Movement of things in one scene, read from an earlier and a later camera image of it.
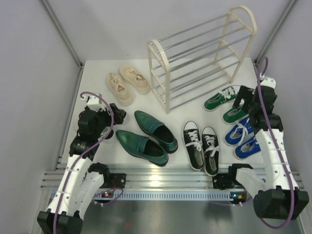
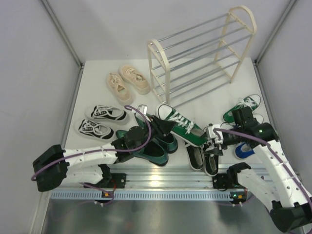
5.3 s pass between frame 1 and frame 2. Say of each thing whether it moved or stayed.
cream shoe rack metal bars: stayed
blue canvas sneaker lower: stayed
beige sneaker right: stayed
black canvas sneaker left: stayed
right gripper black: moved
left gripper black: moved
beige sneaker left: stayed
